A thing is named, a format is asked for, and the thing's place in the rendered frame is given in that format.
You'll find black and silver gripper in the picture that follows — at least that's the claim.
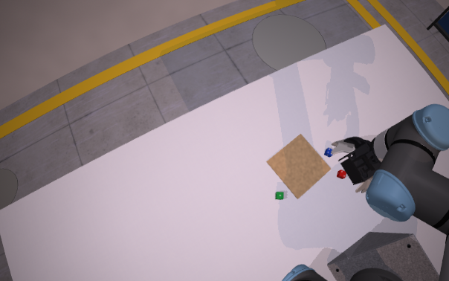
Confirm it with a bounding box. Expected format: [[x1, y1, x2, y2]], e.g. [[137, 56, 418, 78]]
[[331, 137, 381, 193]]

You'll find red die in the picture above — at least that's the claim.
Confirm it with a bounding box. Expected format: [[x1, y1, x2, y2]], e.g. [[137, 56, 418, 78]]
[[337, 170, 346, 179]]

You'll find blue die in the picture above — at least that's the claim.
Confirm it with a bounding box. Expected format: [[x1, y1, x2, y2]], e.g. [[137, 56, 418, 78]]
[[324, 148, 332, 157]]

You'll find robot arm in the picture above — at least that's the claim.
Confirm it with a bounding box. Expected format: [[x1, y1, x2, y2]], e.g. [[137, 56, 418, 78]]
[[282, 104, 449, 281]]

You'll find tan square mat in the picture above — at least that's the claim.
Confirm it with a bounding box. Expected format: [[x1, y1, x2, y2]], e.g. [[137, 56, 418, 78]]
[[266, 134, 331, 199]]

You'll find green die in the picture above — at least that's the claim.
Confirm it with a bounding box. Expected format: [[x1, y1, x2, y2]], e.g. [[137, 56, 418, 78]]
[[275, 192, 284, 200]]

